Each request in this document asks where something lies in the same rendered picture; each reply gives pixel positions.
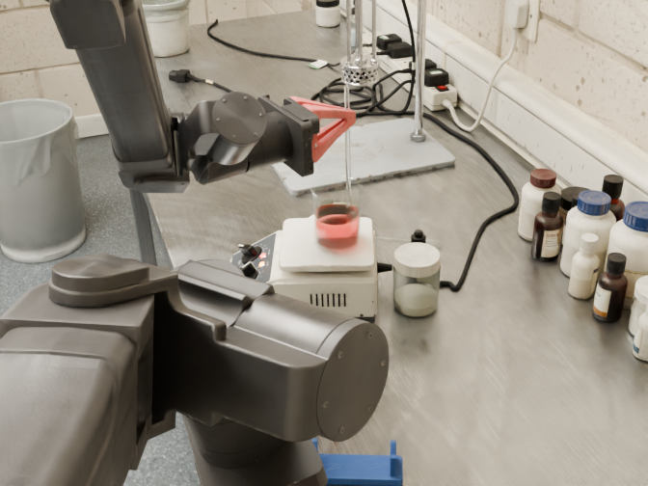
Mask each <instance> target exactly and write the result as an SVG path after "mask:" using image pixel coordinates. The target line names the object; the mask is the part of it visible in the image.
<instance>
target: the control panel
mask: <svg viewBox="0 0 648 486"><path fill-rule="evenodd" d="M275 240H276V233H274V234H272V235H270V236H268V237H266V238H264V239H262V240H260V241H258V242H257V243H256V244H254V245H252V246H253V247H256V246H259V247H260V248H261V249H262V252H261V254H260V255H259V257H258V258H256V259H255V260H254V261H252V264H253V266H254V267H255V268H256V270H257V271H258V276H257V278H256V280H258V281H261V282H265V283H267V282H269V281H270V276H271V269H272V261H273V254H274V248H275ZM262 254H265V256H264V257H262V258H260V256H261V255H262ZM242 257H243V254H242V252H241V251H240V252H239V253H237V254H235V255H233V256H232V260H231V263H233V264H235V265H237V266H238V267H239V268H241V267H242V266H244V265H245V264H244V263H242V261H241V258H242ZM261 262H264V263H263V265H261V266H259V264H260V263H261Z"/></svg>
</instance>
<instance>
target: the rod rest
mask: <svg viewBox="0 0 648 486"><path fill-rule="evenodd" d="M312 441H313V443H314V446H315V448H316V450H317V452H318V439H315V438H312ZM318 454H319V456H320V458H321V461H322V463H323V466H324V469H325V472H326V474H327V477H328V481H327V484H326V485H362V486H402V484H403V459H402V457H401V456H399V455H396V440H391V454H390V455H360V454H320V453H318Z"/></svg>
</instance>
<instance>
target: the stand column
mask: <svg viewBox="0 0 648 486"><path fill-rule="evenodd" d="M426 6H427V0H418V26H417V59H416V94H415V131H414V132H412V133H411V134H410V138H411V139H410V140H411V141H412V142H415V143H422V142H424V141H425V140H426V134H425V133H424V132H423V131H422V121H423V92H424V64H425V35H426Z"/></svg>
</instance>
